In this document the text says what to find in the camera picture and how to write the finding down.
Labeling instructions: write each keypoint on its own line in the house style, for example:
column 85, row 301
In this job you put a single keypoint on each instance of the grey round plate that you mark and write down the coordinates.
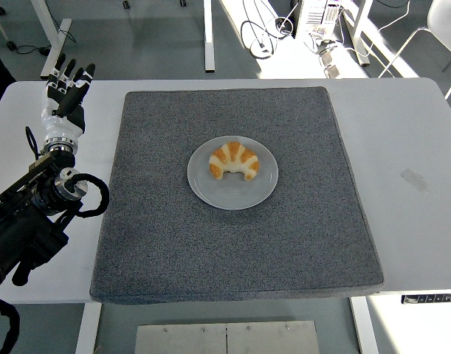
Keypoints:
column 232, row 195

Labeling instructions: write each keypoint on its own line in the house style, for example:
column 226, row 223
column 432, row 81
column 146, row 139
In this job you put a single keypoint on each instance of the white chair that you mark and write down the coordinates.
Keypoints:
column 443, row 22

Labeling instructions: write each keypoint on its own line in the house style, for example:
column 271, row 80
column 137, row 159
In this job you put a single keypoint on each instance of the white background table post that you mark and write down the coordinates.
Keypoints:
column 209, row 37

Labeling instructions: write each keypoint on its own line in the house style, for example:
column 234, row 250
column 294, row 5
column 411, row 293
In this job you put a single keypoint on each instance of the croissant bread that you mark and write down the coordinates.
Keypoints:
column 232, row 155

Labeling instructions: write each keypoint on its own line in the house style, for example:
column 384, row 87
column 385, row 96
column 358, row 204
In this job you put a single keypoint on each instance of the computer tower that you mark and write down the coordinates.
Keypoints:
column 315, row 14

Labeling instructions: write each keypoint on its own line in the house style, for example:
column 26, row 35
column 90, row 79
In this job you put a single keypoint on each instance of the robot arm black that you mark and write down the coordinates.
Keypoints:
column 22, row 228

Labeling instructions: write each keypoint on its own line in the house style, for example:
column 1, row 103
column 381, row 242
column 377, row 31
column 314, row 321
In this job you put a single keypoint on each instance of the grey metal plate with screws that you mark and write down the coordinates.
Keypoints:
column 225, row 337

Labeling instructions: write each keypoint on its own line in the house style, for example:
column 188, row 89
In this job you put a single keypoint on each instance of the black table control panel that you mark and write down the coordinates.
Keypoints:
column 428, row 299

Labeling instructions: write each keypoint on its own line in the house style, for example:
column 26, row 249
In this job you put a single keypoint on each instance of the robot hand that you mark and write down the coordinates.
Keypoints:
column 61, row 118

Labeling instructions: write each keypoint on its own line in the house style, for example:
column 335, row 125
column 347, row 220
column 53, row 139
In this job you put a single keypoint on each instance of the white background table leg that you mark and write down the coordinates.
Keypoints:
column 55, row 40
column 361, row 40

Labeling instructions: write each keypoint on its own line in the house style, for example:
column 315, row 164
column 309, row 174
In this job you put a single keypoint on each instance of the grey foot pedal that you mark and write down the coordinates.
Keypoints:
column 334, row 71
column 328, row 59

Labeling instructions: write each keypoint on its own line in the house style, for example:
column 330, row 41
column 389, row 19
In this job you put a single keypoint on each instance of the grey felt mat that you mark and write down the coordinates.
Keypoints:
column 229, row 250

